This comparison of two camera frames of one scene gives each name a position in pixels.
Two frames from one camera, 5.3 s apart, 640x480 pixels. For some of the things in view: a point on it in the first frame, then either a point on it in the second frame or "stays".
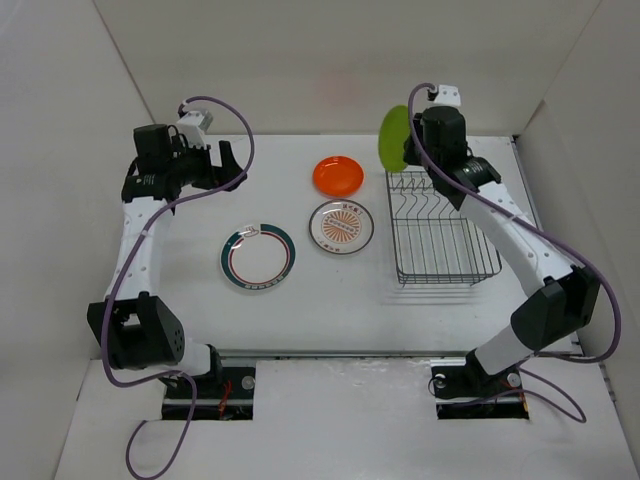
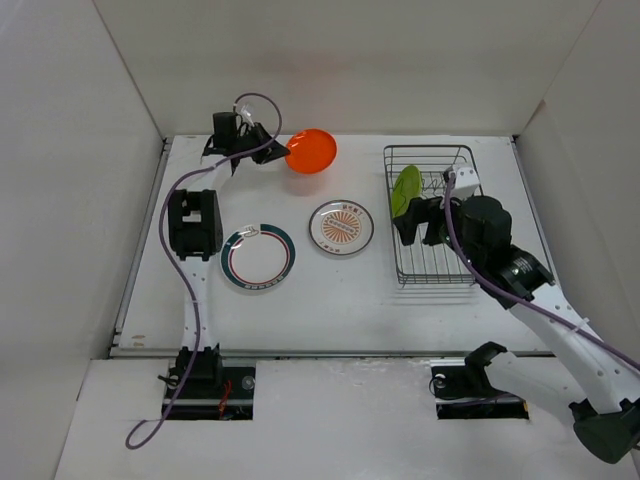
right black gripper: x=410 y=156 to x=421 y=210
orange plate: x=338 y=176 to x=311 y=150
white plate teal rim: x=258 y=257 stays
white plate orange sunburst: x=341 y=226 stays
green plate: x=394 y=131 to x=408 y=186
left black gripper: x=214 y=175 to x=269 y=153
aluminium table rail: x=345 y=352 stays
